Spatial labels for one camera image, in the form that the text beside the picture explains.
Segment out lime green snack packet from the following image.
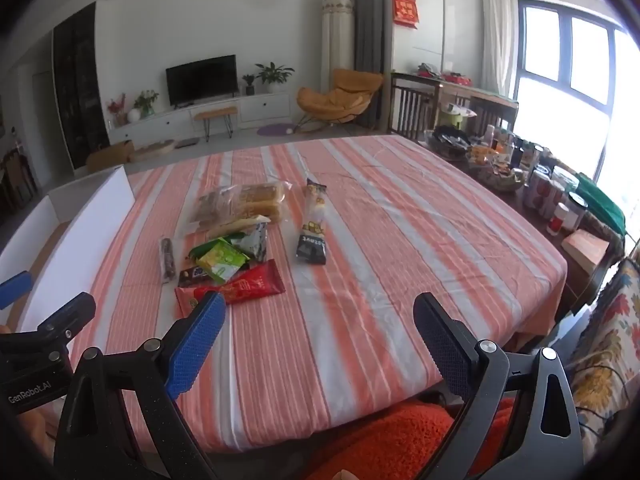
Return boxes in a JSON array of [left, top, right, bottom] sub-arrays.
[[196, 239, 251, 283]]

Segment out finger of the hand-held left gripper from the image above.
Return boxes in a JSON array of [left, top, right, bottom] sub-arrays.
[[36, 291, 97, 343], [0, 271, 35, 311]]

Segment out green cloth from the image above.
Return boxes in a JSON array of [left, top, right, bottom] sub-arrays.
[[575, 172, 627, 237]]

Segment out leafy plant in vase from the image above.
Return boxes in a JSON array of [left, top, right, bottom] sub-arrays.
[[132, 89, 160, 119]]

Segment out dark red sausage stick packet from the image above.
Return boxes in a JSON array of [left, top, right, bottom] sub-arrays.
[[159, 236, 176, 285]]

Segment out white-sided cardboard box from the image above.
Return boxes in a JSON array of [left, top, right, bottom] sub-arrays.
[[0, 165, 136, 331]]

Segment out red wall hanging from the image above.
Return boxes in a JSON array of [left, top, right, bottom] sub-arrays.
[[392, 0, 420, 29]]

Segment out brown cardboard box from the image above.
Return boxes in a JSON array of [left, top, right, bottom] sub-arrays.
[[86, 140, 135, 174]]

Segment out white bottle with red label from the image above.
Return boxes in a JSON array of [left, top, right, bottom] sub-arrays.
[[546, 202, 571, 237]]

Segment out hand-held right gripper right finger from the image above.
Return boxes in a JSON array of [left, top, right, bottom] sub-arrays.
[[413, 292, 586, 480]]

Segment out white television cabinet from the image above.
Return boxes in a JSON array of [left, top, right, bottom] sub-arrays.
[[107, 92, 292, 147]]

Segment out long black yellow snack packet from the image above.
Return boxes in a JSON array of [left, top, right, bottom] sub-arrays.
[[295, 178, 329, 265]]

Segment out person's left hand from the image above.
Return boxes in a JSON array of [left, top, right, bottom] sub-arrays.
[[20, 400, 64, 462]]

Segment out cluster of bottles and jars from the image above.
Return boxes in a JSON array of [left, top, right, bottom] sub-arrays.
[[480, 125, 551, 172]]

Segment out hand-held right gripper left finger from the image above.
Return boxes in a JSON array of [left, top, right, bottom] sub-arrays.
[[54, 290, 226, 480]]

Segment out white standing air conditioner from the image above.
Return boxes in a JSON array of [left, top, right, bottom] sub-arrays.
[[321, 0, 355, 97]]

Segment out orange snack packet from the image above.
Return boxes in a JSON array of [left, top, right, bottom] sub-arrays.
[[174, 286, 216, 320]]

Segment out yellow bread loaf bag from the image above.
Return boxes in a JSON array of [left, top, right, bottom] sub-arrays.
[[234, 181, 292, 224]]

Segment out black flat television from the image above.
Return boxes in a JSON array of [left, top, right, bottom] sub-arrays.
[[166, 54, 239, 107]]

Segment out pale yellow snack packet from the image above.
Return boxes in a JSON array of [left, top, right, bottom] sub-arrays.
[[207, 214, 271, 239]]

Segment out red snack packet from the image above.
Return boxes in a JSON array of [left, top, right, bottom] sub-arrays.
[[192, 260, 286, 306]]

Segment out brown sliced cake bag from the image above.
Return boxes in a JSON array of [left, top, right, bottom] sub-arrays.
[[186, 186, 242, 235]]

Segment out floral chair cover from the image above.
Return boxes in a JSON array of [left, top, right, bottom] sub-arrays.
[[565, 257, 640, 457]]

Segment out large green potted plant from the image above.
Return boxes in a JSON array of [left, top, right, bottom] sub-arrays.
[[255, 62, 296, 94]]

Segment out dark wooden chair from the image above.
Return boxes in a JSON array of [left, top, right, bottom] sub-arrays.
[[390, 73, 442, 137], [469, 96, 519, 137]]

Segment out orange fleece clothing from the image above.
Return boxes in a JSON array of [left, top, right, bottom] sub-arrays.
[[305, 394, 517, 480]]

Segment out wooden dining chair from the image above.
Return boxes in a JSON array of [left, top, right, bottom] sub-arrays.
[[0, 147, 39, 212]]

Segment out dark framed window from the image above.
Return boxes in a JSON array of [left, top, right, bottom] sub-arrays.
[[514, 0, 640, 243]]

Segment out grey curtain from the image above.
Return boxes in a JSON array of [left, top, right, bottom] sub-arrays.
[[342, 0, 394, 129]]

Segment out brown chocolate bar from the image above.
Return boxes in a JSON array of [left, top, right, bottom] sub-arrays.
[[177, 260, 211, 289]]

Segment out red flowers in vase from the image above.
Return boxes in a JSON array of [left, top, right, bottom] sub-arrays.
[[106, 93, 129, 127]]

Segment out silver green snack packet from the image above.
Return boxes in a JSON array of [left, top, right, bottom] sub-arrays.
[[227, 222, 269, 264]]

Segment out lime green plastic stool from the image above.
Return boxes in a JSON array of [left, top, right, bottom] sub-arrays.
[[440, 107, 472, 129]]

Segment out orange lounge chair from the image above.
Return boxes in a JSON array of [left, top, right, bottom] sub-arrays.
[[296, 69, 385, 129]]

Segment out glass jar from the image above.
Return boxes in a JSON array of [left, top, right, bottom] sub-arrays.
[[565, 192, 590, 234]]

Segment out dark snack tray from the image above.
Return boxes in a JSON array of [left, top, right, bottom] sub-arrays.
[[425, 125, 474, 161]]

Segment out black glass display cabinet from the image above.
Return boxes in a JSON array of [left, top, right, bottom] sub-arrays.
[[52, 2, 110, 171]]

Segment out red drink can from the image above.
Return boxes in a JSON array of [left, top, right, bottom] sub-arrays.
[[525, 170, 549, 211], [542, 180, 564, 219]]

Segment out white curtain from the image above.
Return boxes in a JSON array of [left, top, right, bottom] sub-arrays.
[[481, 0, 522, 99]]

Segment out wicker basket of snacks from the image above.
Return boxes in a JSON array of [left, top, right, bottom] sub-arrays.
[[469, 157, 527, 192]]

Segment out wooden bench with hairpin legs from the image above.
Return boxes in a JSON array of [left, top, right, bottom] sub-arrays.
[[193, 106, 239, 141]]

